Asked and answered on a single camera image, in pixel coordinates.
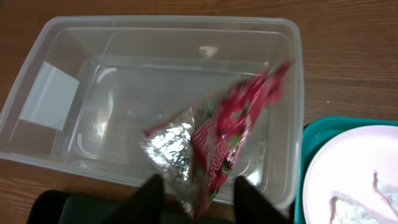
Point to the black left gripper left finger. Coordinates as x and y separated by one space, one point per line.
144 206

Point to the large white plate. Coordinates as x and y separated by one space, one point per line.
346 164

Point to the white tissue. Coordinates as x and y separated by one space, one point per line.
345 209

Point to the teal plastic tray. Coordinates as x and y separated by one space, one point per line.
315 135

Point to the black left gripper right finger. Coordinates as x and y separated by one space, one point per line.
250 207

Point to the clear plastic bin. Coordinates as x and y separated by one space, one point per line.
90 85

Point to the red snack wrapper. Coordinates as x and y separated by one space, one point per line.
196 150

